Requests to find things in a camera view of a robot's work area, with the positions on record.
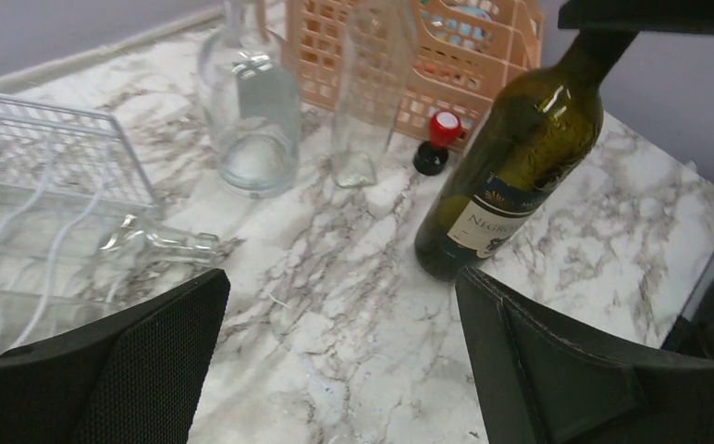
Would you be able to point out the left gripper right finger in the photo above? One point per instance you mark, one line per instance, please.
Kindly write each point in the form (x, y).
(544, 377)

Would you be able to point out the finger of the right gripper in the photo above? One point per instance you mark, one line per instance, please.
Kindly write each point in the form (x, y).
(668, 16)

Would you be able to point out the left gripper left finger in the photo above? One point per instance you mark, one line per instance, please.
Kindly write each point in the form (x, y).
(132, 377)

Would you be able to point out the small clear glass bottle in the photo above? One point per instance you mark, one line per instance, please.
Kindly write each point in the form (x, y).
(139, 240)

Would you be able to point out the green wine bottle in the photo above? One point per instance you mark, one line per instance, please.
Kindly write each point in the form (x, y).
(541, 126)

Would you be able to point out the tall clear glass bottle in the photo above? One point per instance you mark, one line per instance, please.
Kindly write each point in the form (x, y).
(379, 47)

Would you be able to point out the small red capped bottle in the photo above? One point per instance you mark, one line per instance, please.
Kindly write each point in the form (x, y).
(432, 155)

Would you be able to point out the clear round liquor bottle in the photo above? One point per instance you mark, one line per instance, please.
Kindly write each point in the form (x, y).
(251, 103)

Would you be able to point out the peach plastic file organizer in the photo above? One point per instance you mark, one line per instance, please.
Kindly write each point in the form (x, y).
(467, 52)

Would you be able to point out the white wire wine rack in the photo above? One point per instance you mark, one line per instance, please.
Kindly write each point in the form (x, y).
(69, 179)

